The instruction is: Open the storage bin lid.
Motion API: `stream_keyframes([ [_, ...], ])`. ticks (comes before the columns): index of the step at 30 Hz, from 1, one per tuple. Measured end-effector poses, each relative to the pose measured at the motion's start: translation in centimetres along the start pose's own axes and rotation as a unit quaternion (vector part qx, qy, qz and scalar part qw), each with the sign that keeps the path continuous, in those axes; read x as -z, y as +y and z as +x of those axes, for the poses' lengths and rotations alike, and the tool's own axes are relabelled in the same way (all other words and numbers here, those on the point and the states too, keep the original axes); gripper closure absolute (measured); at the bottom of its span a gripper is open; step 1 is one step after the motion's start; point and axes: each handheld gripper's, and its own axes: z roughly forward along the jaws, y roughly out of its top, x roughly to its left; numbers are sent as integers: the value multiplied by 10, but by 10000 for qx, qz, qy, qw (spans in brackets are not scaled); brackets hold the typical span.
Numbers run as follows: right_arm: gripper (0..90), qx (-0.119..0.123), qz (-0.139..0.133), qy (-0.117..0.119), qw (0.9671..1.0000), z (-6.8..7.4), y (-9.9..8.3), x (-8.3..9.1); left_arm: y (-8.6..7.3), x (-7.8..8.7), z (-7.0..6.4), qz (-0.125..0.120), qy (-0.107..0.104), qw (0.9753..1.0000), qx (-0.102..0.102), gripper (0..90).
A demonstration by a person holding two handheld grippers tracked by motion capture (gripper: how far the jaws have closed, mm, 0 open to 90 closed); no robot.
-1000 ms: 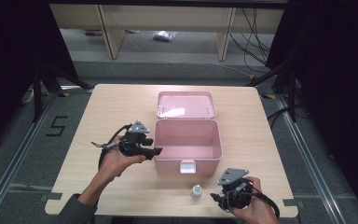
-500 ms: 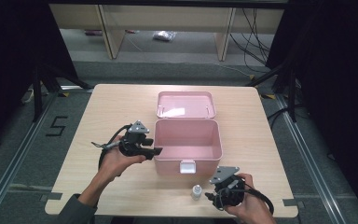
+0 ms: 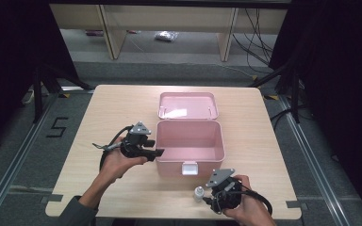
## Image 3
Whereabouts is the pink storage box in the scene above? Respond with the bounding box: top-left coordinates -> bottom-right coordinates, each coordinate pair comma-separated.
154,90 -> 226,179

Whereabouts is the person's right hand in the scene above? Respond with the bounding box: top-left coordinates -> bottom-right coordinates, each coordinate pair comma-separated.
222,174 -> 278,226

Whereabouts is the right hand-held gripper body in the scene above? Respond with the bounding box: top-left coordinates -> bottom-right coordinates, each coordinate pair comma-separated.
205,168 -> 243,215

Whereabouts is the metal floor rail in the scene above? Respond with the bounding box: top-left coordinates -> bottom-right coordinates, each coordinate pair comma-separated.
278,95 -> 351,226
0,93 -> 60,226

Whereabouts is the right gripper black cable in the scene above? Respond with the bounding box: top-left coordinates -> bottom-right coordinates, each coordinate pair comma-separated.
212,184 -> 274,217

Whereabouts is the clear plastic bag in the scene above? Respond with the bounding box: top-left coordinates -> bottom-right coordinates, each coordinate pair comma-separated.
154,30 -> 180,43

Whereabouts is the person's left hand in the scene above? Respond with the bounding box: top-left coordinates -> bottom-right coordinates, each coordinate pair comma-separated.
99,144 -> 149,186

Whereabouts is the bundle of black cables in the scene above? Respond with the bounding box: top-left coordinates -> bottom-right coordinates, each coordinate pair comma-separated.
231,8 -> 276,68

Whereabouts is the wooden shelf unit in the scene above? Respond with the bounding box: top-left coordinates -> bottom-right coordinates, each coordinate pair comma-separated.
50,3 -> 288,62

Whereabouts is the black metal stand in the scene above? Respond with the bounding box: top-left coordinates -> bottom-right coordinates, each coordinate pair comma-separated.
247,61 -> 302,124
32,63 -> 94,124

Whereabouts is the black curtain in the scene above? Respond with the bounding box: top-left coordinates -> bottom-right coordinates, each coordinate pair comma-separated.
0,0 -> 80,158
268,0 -> 362,226

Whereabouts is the black floor cable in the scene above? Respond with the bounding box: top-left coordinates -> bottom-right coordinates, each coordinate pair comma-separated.
269,105 -> 307,132

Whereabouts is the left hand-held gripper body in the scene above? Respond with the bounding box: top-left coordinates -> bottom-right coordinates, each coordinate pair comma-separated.
119,121 -> 156,160

